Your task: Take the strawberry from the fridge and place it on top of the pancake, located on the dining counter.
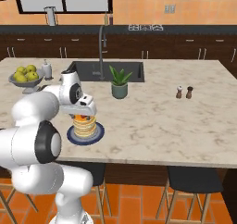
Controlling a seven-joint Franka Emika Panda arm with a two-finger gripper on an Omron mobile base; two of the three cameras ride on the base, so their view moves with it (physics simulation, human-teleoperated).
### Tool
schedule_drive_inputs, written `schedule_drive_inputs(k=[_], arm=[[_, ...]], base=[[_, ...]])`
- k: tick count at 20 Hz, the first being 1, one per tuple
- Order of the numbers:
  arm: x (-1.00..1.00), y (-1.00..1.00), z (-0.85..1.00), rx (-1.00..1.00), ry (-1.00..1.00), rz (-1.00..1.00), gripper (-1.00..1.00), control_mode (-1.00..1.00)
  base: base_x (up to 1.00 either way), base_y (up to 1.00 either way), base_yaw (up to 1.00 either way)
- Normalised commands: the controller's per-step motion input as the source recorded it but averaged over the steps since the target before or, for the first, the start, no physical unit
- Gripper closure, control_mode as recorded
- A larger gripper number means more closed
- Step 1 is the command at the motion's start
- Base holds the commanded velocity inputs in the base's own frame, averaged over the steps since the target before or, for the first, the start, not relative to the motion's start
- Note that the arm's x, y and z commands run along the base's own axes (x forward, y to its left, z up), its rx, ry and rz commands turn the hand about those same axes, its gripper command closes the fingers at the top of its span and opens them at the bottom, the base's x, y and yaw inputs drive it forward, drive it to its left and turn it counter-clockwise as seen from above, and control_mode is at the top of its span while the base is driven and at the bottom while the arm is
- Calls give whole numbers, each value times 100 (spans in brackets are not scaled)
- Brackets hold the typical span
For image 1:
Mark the dark bottle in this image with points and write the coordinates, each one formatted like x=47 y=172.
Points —
x=110 y=19

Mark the green plant in grey pot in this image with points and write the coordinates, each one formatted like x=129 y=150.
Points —
x=119 y=87

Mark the hob with white grates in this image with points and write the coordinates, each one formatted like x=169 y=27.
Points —
x=145 y=27

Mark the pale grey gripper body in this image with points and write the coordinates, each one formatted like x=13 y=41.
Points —
x=78 y=110

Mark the grey wall outlet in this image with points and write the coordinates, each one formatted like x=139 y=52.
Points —
x=169 y=9

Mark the dark wood cupboard run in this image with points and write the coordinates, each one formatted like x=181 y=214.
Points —
x=172 y=45

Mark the grey sink tap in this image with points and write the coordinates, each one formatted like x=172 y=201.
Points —
x=100 y=55

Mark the dark sink basin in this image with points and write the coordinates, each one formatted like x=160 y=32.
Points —
x=123 y=68

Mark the black stool with wooden legs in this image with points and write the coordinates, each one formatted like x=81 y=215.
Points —
x=98 y=172
x=6 y=200
x=194 y=180

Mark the yellow-green apple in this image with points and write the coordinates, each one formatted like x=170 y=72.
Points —
x=32 y=76
x=21 y=70
x=19 y=77
x=31 y=68

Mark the dark blue plate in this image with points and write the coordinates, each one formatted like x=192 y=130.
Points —
x=98 y=134

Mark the white paper towel holder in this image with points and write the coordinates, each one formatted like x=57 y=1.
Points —
x=51 y=16

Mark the brown shaker with white top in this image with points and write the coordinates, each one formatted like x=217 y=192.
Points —
x=179 y=93

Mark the yellow bottle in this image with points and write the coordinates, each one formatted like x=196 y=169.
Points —
x=106 y=19

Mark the grey fruit bowl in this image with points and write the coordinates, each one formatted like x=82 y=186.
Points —
x=29 y=85

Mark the pancake stack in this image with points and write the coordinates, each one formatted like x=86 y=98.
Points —
x=84 y=127

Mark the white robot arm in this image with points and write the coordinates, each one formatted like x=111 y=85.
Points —
x=34 y=141

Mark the brown shaker with dark top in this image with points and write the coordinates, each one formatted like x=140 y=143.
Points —
x=189 y=93

